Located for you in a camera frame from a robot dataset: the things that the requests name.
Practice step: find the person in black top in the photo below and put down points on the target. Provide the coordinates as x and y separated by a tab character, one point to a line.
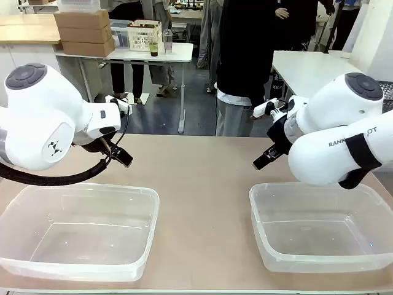
242	55

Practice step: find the white table with leg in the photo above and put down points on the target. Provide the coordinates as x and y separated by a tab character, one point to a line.
138	55

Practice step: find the white lattice basket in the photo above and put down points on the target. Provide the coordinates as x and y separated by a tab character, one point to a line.
142	37

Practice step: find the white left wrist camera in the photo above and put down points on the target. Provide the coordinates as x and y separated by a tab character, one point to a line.
118	104

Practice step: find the brown cardboard box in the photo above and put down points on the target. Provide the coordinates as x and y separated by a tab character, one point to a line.
86	34
83	20
89	48

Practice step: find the clear plastic cup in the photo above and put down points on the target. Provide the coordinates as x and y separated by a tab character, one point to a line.
168	43

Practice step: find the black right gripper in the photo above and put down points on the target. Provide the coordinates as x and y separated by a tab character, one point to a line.
281	135

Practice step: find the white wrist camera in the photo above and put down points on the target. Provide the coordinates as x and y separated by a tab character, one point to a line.
264	108
118	104

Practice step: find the wooden table top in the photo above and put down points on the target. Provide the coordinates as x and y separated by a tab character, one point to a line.
27	29

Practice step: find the background person's hand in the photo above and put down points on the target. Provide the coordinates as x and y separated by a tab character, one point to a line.
282	13

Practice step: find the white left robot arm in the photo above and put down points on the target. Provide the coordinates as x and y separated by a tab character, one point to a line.
37	123

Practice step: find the cup with dark drink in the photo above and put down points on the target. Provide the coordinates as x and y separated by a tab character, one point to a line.
153	49

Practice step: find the clear plastic bin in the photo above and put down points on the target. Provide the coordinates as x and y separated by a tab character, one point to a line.
92	246
316	246

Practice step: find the person in dark trousers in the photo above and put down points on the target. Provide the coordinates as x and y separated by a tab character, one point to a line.
126	77

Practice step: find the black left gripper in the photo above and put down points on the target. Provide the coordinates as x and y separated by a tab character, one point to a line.
98	146

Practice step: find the clear storage box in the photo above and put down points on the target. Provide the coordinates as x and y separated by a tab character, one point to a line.
119	33

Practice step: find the background person in black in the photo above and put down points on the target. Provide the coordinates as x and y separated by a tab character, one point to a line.
298	27

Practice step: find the black stand pole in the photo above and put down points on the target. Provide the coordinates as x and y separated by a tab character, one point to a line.
325	33

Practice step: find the person in grey trousers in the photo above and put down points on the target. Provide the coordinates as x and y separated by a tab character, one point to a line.
161	70

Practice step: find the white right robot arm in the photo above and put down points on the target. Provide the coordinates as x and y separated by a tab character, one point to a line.
331	116

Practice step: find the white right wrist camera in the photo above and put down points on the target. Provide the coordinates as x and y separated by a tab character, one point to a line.
264	108

